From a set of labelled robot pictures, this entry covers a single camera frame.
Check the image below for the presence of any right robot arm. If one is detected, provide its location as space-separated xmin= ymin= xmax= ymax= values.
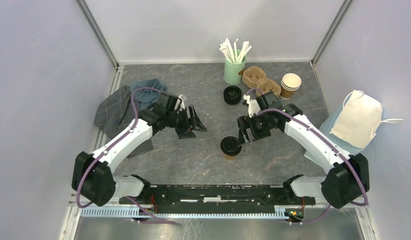
xmin=237 ymin=92 xmax=370 ymax=209

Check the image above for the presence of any light blue paper bag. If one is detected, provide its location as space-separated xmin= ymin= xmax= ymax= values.
xmin=319 ymin=90 xmax=403 ymax=157

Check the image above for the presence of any left aluminium frame post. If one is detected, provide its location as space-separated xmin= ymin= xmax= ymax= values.
xmin=75 ymin=0 xmax=120 ymax=69

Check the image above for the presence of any blue cloth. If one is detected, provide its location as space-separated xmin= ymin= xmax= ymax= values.
xmin=130 ymin=78 xmax=169 ymax=111

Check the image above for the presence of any grey checked cloth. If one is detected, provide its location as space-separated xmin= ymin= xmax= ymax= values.
xmin=93 ymin=85 xmax=135 ymax=139

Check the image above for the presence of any right aluminium frame post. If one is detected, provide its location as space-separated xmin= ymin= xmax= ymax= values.
xmin=310 ymin=0 xmax=354 ymax=67

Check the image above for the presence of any stack of paper cups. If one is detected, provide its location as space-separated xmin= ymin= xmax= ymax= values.
xmin=280 ymin=73 xmax=302 ymax=99

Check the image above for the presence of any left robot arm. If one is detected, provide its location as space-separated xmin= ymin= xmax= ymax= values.
xmin=71 ymin=91 xmax=208 ymax=208

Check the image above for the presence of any aluminium frame post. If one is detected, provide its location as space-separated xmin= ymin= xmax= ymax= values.
xmin=310 ymin=0 xmax=354 ymax=67
xmin=75 ymin=0 xmax=120 ymax=69

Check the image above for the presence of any cardboard cup carrier tray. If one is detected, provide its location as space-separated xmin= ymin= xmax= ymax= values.
xmin=241 ymin=66 xmax=282 ymax=97

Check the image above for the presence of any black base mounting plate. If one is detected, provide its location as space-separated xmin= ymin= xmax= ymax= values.
xmin=134 ymin=184 xmax=316 ymax=214

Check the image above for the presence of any stack of black lids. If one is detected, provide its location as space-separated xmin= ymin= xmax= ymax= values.
xmin=223 ymin=85 xmax=242 ymax=105

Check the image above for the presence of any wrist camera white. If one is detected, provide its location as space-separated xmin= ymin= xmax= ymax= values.
xmin=177 ymin=94 xmax=187 ymax=112
xmin=242 ymin=94 xmax=261 ymax=118

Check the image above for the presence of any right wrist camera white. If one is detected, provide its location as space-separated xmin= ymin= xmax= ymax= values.
xmin=242 ymin=94 xmax=261 ymax=118

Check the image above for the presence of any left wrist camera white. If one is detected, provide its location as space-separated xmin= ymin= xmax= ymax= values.
xmin=177 ymin=94 xmax=187 ymax=112

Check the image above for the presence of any green straw holder cup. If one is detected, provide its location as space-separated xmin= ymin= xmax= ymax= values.
xmin=223 ymin=57 xmax=246 ymax=85

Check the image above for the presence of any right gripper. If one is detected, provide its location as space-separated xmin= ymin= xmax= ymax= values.
xmin=236 ymin=112 xmax=272 ymax=146

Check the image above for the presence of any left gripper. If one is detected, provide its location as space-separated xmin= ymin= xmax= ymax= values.
xmin=166 ymin=105 xmax=208 ymax=140

